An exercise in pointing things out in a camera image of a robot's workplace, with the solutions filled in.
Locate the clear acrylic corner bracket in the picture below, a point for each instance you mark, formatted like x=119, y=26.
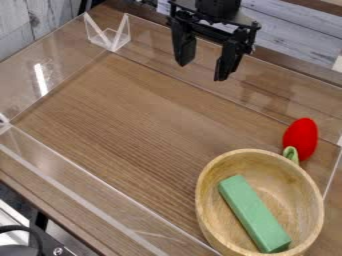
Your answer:
x=108, y=38

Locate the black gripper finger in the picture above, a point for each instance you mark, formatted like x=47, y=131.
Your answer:
x=228, y=60
x=183, y=43

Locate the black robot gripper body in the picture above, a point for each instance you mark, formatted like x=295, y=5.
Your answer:
x=212, y=19

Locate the round wooden bowl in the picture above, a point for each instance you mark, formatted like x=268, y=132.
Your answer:
x=286, y=189

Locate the clear acrylic tray walls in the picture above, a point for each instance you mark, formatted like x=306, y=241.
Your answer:
x=108, y=131

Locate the black metal table frame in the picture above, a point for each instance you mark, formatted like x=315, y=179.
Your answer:
x=18, y=212

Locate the green rectangular block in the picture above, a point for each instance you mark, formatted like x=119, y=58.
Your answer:
x=256, y=219

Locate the red toy strawberry green top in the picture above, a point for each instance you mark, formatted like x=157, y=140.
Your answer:
x=299, y=140

